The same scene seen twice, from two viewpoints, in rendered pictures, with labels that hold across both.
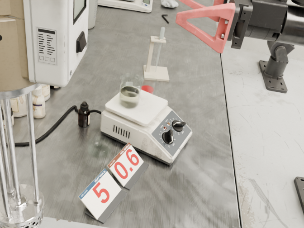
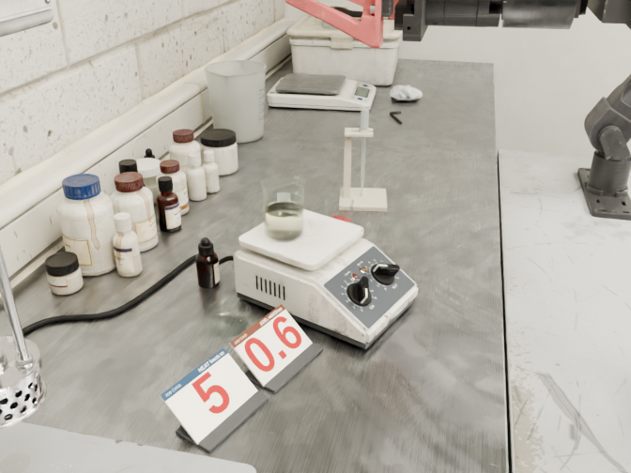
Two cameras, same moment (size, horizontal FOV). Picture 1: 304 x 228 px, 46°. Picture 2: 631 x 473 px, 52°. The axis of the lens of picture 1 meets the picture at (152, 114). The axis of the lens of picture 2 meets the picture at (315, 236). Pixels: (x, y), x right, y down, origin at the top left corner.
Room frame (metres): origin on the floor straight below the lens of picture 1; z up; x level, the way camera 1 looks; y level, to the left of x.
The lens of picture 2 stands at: (0.01, -0.15, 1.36)
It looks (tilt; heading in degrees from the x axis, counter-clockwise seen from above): 28 degrees down; 14
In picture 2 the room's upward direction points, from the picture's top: straight up
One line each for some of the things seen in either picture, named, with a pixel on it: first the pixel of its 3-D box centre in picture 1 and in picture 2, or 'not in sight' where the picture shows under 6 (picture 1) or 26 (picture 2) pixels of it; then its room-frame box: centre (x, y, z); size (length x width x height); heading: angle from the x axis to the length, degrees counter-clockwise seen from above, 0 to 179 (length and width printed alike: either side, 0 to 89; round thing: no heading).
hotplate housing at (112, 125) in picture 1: (144, 122); (318, 271); (0.69, 0.02, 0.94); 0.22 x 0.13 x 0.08; 69
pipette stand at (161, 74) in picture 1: (158, 56); (363, 166); (1.01, 0.01, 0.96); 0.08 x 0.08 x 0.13; 10
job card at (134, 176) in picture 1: (129, 165); (277, 346); (0.56, 0.03, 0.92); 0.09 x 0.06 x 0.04; 159
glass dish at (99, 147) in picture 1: (99, 147); (228, 318); (0.61, 0.11, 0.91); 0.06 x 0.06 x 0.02
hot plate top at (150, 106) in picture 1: (137, 104); (301, 236); (0.70, 0.04, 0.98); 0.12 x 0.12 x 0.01; 69
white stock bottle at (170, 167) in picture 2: not in sight; (172, 188); (0.89, 0.31, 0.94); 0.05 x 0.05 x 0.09
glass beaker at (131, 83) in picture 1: (130, 91); (284, 208); (0.69, 0.06, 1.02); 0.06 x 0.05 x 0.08; 44
